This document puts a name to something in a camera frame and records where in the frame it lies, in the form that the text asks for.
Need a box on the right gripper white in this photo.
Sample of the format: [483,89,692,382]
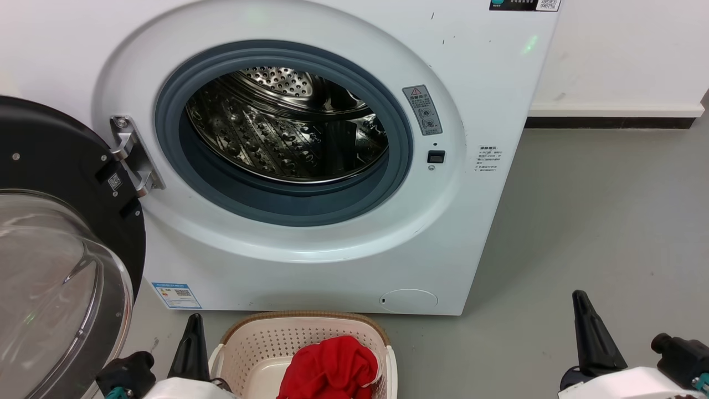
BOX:
[558,290,709,399]

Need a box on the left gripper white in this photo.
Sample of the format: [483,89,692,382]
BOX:
[141,313,240,399]

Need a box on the red garment with white print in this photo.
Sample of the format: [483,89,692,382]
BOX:
[277,335,383,399]

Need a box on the cream perforated laundry basket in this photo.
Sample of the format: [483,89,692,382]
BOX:
[209,311,398,399]

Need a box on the stainless steel washing machine drum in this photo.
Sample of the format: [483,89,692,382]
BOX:
[186,66,390,185]

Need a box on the black washer door with glass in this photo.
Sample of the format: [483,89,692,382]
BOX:
[0,96,147,399]

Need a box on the blue energy label sticker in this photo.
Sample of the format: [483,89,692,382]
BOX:
[151,282,203,310]

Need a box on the grey rubber door gasket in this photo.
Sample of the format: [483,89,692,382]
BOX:
[154,40,414,227]

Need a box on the white front-load washing machine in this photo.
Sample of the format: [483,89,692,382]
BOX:
[0,0,561,316]

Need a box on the round white filter cover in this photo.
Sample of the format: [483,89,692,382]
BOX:
[379,289,439,314]

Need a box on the silver metal door hinge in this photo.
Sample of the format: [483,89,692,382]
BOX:
[110,115,166,198]

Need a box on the small text sticker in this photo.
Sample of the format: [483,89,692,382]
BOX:
[476,145,504,174]

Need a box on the white and black baseboard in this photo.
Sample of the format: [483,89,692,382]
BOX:
[525,103,705,130]

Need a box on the grey warning sticker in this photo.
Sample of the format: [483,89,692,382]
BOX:
[402,85,444,136]

